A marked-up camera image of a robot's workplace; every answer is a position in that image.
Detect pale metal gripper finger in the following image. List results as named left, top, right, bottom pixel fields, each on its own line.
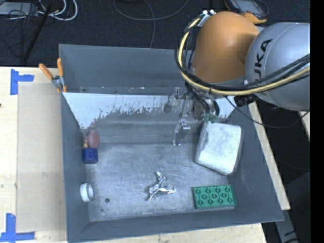
left=164, top=87, right=184, bottom=114
left=173, top=119, right=191, bottom=147

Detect white foam block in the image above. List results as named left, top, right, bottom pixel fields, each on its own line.
left=194, top=121, right=244, bottom=176

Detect grey metal bin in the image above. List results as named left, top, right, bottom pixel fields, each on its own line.
left=58, top=44, right=285, bottom=243

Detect dark green flat block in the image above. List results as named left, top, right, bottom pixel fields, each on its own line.
left=191, top=184, right=237, bottom=210

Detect blue cylinder block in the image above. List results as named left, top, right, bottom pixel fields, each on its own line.
left=82, top=147, right=99, bottom=165

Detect pale wood flat board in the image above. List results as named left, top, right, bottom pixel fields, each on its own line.
left=15, top=82, right=67, bottom=234

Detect black cylinder on white bracket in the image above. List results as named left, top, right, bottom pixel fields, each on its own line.
left=233, top=94, right=258, bottom=108

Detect white ring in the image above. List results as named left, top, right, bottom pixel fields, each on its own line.
left=79, top=182, right=95, bottom=203

